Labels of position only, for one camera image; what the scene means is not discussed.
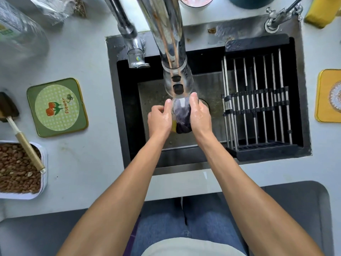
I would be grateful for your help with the person's right hand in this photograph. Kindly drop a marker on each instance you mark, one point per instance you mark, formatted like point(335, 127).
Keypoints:
point(201, 118)

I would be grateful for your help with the person's left hand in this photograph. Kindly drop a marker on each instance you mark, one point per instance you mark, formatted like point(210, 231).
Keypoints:
point(158, 122)

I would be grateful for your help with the person's left thumb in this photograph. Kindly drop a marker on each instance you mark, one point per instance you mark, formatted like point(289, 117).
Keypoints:
point(168, 107)

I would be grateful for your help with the person's right thumb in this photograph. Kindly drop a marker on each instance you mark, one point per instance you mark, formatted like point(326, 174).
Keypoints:
point(194, 102)

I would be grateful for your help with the clear glass cup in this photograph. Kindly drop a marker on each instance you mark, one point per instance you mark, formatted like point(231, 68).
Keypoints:
point(181, 106)

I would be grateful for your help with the yellow purple sponge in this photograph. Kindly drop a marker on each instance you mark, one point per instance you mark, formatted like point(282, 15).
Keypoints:
point(183, 123)

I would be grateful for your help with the person's left forearm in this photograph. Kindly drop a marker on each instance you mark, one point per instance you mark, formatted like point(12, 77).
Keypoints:
point(120, 194)

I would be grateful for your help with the person's right forearm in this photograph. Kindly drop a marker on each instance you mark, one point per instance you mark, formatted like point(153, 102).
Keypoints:
point(247, 194)

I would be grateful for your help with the black steel sink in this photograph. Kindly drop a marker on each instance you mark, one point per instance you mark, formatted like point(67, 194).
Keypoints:
point(149, 87)

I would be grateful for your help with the chrome kitchen faucet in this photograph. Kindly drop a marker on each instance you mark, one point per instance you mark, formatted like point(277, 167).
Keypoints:
point(165, 31)

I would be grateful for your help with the black dish drain rack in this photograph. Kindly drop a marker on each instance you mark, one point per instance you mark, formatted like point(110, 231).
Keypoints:
point(263, 146)

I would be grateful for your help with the pink cup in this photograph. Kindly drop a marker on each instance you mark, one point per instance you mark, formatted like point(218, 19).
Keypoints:
point(197, 1)

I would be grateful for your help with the green square flower coaster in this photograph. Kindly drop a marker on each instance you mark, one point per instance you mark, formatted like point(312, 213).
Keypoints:
point(57, 107)

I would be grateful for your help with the blue jeans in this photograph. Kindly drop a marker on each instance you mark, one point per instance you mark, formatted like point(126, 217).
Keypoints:
point(205, 215)

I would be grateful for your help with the teal bowl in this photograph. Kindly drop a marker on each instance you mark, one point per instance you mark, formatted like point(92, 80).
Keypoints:
point(250, 2)

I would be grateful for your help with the small chrome tap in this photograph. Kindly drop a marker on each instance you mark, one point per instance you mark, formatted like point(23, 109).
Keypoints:
point(279, 15)

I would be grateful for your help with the yellow square coaster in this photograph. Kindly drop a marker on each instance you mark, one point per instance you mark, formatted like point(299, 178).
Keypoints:
point(329, 95)

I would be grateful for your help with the white plastic tray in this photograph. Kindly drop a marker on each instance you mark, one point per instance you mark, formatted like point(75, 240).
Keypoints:
point(44, 167)

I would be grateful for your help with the white shirt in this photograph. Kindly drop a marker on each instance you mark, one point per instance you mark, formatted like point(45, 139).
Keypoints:
point(191, 247)

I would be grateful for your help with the grey floor mat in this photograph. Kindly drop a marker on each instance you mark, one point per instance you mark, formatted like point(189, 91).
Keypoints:
point(293, 210)

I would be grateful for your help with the silver foil bag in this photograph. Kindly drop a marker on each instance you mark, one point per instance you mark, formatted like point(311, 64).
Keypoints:
point(56, 7)

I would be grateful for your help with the clear plastic bottle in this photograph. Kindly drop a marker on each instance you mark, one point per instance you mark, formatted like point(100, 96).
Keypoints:
point(18, 34)

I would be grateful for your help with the pile of brown peanuts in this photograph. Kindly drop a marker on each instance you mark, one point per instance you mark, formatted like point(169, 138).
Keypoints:
point(13, 170)

